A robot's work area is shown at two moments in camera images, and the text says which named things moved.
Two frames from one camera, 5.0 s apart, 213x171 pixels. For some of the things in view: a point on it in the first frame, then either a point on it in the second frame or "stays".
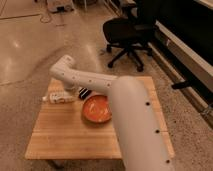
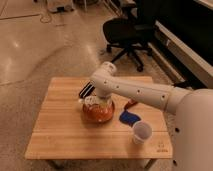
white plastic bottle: x=58 y=98 to x=95 y=100
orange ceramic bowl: x=97 y=109 stays
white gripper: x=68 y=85 to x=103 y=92
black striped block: x=84 y=93 stays
